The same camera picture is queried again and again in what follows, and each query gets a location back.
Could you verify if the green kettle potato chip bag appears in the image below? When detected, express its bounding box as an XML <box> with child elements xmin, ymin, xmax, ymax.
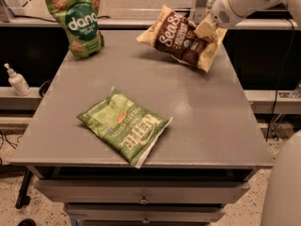
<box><xmin>77</xmin><ymin>87</ymin><xmax>172</xmax><ymax>169</ymax></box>

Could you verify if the upper grey drawer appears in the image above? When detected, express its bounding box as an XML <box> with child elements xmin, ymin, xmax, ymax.
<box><xmin>35</xmin><ymin>180</ymin><xmax>250</xmax><ymax>204</ymax></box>

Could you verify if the white pump bottle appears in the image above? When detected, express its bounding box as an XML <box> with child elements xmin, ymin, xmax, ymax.
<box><xmin>5</xmin><ymin>63</ymin><xmax>31</xmax><ymax>96</ymax></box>

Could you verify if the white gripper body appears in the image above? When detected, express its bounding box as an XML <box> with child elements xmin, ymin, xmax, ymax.
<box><xmin>210</xmin><ymin>0</ymin><xmax>267</xmax><ymax>28</ymax></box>

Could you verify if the black cable on shelf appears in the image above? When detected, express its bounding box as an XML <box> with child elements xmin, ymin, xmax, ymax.
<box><xmin>0</xmin><ymin>0</ymin><xmax>60</xmax><ymax>24</ymax></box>

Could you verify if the drawer knob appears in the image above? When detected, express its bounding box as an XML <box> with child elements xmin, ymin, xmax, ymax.
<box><xmin>142</xmin><ymin>218</ymin><xmax>151</xmax><ymax>224</ymax></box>
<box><xmin>139</xmin><ymin>196</ymin><xmax>149</xmax><ymax>204</ymax></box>

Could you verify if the green rice chip bag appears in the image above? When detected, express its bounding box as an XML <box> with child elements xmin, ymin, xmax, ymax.
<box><xmin>45</xmin><ymin>0</ymin><xmax>104</xmax><ymax>58</ymax></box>

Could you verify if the brown sea salt chip bag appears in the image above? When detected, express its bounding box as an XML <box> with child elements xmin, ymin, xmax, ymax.
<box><xmin>136</xmin><ymin>5</ymin><xmax>227</xmax><ymax>73</ymax></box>

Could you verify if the grey drawer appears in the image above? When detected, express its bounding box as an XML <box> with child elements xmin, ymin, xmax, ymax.
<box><xmin>65</xmin><ymin>203</ymin><xmax>226</xmax><ymax>223</ymax></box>
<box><xmin>35</xmin><ymin>180</ymin><xmax>250</xmax><ymax>204</ymax></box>

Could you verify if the lower drawer knob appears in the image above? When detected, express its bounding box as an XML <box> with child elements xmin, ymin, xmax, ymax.
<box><xmin>142</xmin><ymin>218</ymin><xmax>151</xmax><ymax>224</ymax></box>

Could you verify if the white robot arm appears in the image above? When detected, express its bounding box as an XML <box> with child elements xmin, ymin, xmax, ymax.
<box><xmin>195</xmin><ymin>0</ymin><xmax>301</xmax><ymax>226</ymax></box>

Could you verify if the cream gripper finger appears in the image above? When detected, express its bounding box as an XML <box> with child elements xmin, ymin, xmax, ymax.
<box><xmin>195</xmin><ymin>15</ymin><xmax>217</xmax><ymax>41</ymax></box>

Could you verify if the lower grey drawer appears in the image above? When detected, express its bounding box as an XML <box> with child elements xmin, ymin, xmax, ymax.
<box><xmin>65</xmin><ymin>203</ymin><xmax>226</xmax><ymax>223</ymax></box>

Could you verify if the upper drawer knob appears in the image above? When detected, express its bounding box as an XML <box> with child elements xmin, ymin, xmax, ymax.
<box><xmin>139</xmin><ymin>196</ymin><xmax>149</xmax><ymax>204</ymax></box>

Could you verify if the black table leg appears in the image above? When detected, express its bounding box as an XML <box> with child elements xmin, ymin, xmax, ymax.
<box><xmin>15</xmin><ymin>169</ymin><xmax>33</xmax><ymax>209</ymax></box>

